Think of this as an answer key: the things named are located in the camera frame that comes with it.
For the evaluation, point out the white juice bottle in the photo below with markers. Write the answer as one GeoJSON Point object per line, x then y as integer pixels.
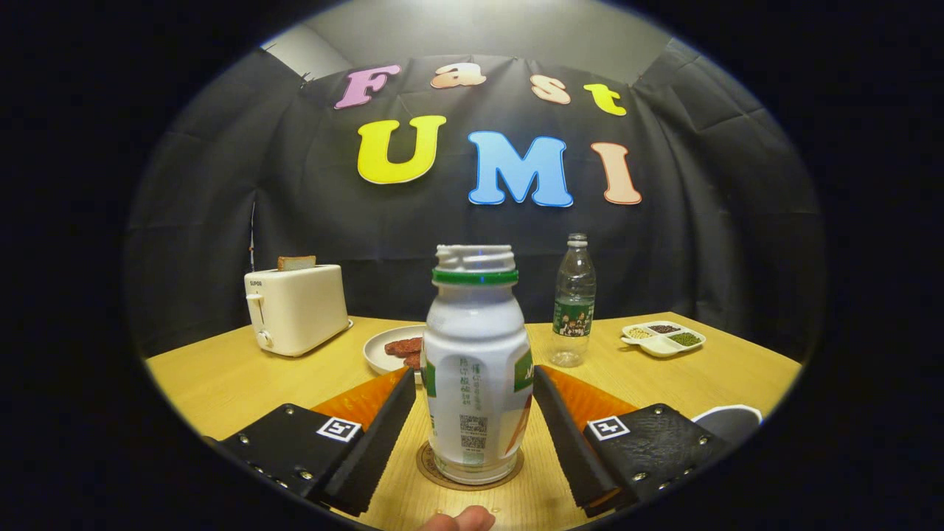
{"type": "Point", "coordinates": [476, 354]}

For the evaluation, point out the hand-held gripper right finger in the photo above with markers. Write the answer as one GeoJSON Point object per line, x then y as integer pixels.
{"type": "Point", "coordinates": [571, 442]}

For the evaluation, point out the round cork coaster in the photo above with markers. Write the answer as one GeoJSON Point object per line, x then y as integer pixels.
{"type": "Point", "coordinates": [425, 464]}

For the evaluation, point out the white round plate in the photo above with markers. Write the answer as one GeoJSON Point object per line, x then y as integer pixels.
{"type": "Point", "coordinates": [380, 350]}

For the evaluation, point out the wooden table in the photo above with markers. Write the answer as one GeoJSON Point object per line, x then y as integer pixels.
{"type": "Point", "coordinates": [243, 383]}

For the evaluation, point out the black backdrop cloth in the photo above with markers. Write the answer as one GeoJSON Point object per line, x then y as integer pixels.
{"type": "Point", "coordinates": [442, 228]}

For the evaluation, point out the white divided dish with beans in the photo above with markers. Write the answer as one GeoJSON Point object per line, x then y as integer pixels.
{"type": "Point", "coordinates": [660, 346]}

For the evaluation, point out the red meat slice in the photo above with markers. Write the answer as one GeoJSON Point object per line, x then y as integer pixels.
{"type": "Point", "coordinates": [404, 346]}
{"type": "Point", "coordinates": [414, 361]}

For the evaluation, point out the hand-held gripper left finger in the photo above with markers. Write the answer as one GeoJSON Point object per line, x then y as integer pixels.
{"type": "Point", "coordinates": [380, 442]}

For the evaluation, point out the toast slice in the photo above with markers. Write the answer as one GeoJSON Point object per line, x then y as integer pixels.
{"type": "Point", "coordinates": [296, 262]}

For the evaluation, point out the white toaster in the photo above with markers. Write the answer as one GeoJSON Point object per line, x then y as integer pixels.
{"type": "Point", "coordinates": [302, 310]}

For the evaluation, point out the clear plastic water bottle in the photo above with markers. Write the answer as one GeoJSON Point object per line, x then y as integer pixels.
{"type": "Point", "coordinates": [573, 295]}

